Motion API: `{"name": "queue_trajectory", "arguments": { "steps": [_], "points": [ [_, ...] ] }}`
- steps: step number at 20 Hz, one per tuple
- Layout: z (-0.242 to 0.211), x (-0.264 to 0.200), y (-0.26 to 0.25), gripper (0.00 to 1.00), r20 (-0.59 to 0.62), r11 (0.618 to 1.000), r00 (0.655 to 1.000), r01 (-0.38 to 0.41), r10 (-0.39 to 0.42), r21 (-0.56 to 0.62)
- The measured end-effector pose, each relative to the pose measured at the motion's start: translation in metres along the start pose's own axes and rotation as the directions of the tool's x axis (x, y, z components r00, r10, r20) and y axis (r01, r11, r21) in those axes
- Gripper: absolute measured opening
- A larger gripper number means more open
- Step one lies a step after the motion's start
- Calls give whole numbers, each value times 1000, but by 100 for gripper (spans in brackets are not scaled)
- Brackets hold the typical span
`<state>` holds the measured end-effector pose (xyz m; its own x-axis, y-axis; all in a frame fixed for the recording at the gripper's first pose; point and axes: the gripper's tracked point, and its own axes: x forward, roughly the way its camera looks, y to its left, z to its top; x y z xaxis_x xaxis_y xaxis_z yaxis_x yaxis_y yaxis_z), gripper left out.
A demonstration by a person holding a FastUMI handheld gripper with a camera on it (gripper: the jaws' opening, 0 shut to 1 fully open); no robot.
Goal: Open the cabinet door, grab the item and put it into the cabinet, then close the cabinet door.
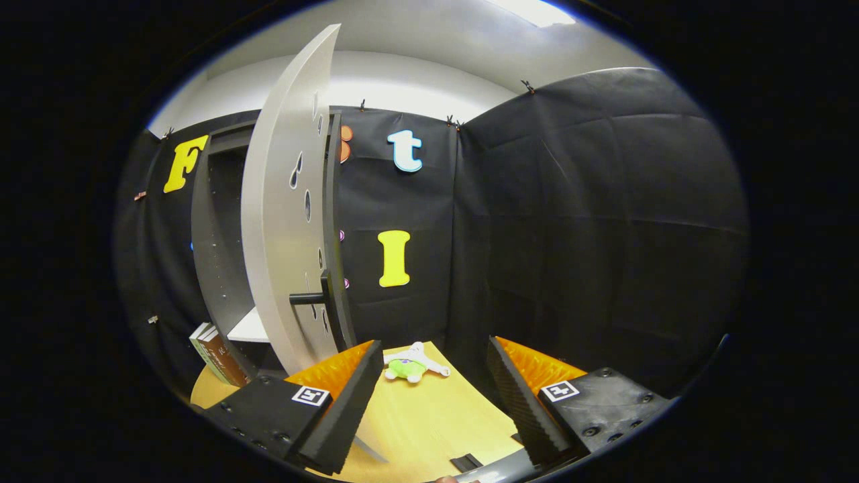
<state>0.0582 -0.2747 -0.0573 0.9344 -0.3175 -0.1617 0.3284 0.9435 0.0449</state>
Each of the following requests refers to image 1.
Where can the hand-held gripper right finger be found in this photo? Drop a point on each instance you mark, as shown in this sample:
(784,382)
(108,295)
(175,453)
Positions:
(520,409)

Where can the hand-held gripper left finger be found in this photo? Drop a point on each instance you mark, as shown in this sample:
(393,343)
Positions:
(345,416)

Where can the beige cabinet door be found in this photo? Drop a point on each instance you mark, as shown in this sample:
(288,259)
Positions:
(282,201)

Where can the small black flat object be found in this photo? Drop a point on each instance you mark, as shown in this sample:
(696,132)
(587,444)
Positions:
(466,462)

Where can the green and white plush toy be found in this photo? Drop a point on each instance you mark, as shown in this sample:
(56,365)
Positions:
(406,369)

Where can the white cabinet shelf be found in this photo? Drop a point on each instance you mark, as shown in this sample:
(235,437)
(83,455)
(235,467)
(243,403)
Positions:
(251,329)

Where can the black backdrop cloth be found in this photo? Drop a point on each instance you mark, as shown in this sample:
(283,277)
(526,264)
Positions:
(570,235)

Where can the dark grey cabinet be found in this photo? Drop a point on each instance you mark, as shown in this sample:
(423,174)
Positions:
(221,255)

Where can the row of black clips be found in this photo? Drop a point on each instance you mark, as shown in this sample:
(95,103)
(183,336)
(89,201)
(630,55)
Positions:
(528,86)

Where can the long ceiling light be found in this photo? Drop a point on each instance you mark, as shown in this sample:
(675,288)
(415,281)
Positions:
(537,10)

